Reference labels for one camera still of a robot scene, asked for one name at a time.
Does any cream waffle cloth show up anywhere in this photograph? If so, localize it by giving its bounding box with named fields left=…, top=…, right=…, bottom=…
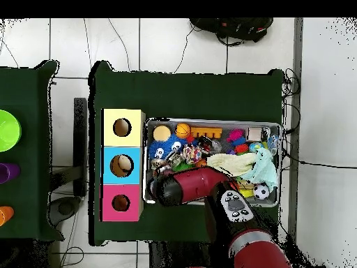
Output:
left=206, top=152, right=258, bottom=177

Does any mint green waffle cloth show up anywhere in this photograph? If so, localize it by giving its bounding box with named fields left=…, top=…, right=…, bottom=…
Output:
left=241, top=147, right=279, bottom=193

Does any wooden box with three holes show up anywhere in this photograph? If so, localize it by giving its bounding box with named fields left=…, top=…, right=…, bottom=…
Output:
left=99, top=108, right=146, bottom=223

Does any shallow clear mesh bin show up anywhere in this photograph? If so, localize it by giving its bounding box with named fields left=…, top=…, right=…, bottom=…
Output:
left=143, top=118, right=281, bottom=208

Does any green spiky ball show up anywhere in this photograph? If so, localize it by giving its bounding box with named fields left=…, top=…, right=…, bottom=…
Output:
left=172, top=161, right=196, bottom=172

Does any blue fuzzy monster toy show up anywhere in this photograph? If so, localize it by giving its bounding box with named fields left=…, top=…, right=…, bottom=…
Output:
left=148, top=134, right=188, bottom=161

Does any tan round foam disc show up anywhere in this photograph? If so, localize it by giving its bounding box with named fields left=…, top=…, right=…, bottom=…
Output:
left=152, top=125, right=172, bottom=142

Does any orange toy basketball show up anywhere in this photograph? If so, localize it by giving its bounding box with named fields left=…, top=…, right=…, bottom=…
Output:
left=174, top=123, right=192, bottom=140

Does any orange plastic building block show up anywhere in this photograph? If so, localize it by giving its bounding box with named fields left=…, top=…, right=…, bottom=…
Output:
left=190, top=127, right=223, bottom=139

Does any dark green table cloth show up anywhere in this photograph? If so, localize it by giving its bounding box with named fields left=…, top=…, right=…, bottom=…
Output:
left=0, top=60, right=65, bottom=242
left=88, top=60, right=285, bottom=246

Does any small soccer ball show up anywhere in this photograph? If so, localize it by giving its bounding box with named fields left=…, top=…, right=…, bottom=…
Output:
left=252, top=182, right=271, bottom=200

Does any purple cup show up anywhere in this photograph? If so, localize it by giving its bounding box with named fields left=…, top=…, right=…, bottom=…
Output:
left=0, top=163, right=22, bottom=184

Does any lime green bowl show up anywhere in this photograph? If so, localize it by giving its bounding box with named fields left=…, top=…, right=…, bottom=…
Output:
left=0, top=109, right=22, bottom=153

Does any orange cup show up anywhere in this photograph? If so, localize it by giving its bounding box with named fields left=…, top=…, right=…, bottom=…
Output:
left=0, top=205, right=15, bottom=227

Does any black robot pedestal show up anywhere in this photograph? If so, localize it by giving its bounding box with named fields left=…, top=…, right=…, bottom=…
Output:
left=149, top=240, right=232, bottom=268

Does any black cable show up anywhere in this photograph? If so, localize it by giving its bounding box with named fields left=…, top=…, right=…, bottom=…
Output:
left=281, top=147, right=357, bottom=170

